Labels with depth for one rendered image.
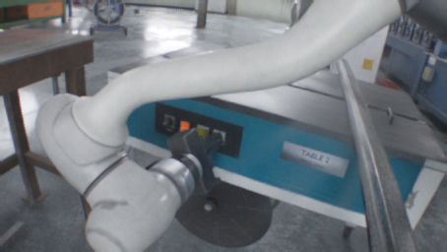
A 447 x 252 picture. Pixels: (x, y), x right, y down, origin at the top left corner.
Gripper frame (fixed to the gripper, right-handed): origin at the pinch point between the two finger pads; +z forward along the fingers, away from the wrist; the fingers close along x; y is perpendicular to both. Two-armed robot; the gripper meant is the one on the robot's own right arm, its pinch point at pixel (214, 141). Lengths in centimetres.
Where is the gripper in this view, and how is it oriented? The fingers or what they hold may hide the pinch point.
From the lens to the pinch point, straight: 70.2
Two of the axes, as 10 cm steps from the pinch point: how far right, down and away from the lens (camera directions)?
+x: -3.3, -9.1, -2.4
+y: 8.6, -1.8, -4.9
